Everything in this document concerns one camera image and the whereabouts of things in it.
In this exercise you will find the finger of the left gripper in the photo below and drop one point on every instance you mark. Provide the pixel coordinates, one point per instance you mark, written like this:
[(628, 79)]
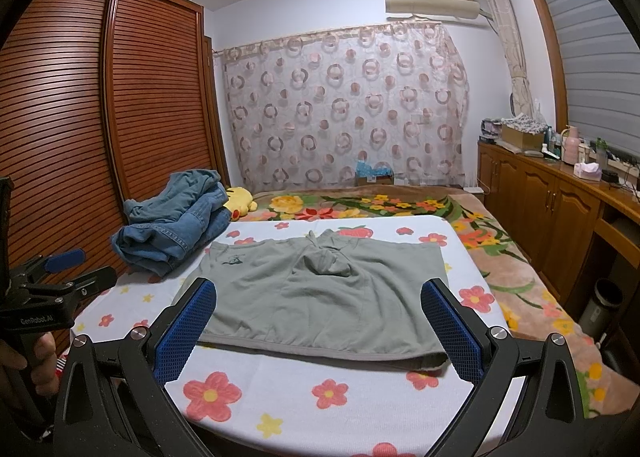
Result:
[(66, 260), (99, 280)]

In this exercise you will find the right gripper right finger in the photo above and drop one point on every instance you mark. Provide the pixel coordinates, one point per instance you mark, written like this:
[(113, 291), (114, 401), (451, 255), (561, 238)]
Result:
[(547, 419)]

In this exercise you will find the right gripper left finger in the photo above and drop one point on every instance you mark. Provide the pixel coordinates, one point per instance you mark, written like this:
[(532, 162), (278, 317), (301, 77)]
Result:
[(113, 399)]

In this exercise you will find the grey-green shorts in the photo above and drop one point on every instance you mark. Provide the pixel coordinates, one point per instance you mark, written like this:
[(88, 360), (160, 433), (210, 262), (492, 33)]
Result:
[(324, 296)]

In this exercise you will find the person's left hand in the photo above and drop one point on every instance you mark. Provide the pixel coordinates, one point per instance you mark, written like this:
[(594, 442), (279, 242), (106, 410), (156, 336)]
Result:
[(44, 361)]

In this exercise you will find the blue folded jeans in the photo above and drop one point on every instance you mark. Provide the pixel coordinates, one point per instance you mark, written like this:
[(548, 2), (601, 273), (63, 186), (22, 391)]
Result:
[(159, 247)]

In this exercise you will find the brown floral bed cover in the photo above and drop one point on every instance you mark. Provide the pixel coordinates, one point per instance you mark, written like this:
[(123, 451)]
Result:
[(530, 309)]

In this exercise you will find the teal denim garment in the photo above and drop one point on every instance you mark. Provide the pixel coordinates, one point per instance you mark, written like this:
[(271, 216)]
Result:
[(182, 190)]

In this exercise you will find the white floral strawberry blanket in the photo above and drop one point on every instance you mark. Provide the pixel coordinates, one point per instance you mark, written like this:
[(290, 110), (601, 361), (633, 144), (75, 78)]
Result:
[(292, 406)]

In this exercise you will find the yellow Pikachu plush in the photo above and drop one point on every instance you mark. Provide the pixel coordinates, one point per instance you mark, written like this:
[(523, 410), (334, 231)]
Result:
[(240, 202)]

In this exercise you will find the wooden sideboard cabinet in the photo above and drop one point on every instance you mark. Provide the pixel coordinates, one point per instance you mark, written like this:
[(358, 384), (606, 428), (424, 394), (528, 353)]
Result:
[(579, 235)]

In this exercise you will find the brown louvered wardrobe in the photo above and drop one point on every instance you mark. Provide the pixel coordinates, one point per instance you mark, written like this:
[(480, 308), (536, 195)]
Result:
[(101, 101)]

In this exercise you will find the pink tissue pack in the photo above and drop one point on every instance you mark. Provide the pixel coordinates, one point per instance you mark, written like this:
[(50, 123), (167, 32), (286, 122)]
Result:
[(589, 171)]

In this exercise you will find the pink thermos jug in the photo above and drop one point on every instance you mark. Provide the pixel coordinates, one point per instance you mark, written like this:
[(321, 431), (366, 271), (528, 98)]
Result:
[(570, 145)]

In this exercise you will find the pink circle-pattern curtain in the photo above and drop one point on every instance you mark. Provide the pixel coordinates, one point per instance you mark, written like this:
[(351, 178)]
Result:
[(304, 109)]

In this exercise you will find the cardboard box with items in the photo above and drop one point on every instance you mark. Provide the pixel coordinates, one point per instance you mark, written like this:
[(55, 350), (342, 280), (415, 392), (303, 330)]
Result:
[(523, 132)]

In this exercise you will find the box with blue items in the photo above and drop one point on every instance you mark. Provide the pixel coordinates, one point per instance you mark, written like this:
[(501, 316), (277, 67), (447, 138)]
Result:
[(380, 173)]

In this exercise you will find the beige tied window curtain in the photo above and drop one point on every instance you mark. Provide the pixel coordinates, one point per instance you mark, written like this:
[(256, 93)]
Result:
[(510, 37)]

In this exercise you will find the grey window blind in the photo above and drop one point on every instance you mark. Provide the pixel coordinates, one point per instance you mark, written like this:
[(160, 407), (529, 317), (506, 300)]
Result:
[(600, 68)]

